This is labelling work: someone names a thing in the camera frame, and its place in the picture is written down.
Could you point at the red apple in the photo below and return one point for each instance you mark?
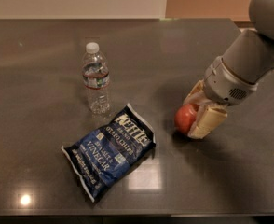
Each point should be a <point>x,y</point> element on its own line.
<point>185,117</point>

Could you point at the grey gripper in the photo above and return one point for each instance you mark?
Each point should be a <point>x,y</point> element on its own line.
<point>225,85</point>

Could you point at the blue kettle chip bag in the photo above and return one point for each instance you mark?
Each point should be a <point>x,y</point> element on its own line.
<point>106,154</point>

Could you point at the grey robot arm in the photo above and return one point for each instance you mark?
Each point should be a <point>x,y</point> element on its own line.
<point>251,55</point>

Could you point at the clear plastic water bottle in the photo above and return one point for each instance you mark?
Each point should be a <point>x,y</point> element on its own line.
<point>96,79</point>

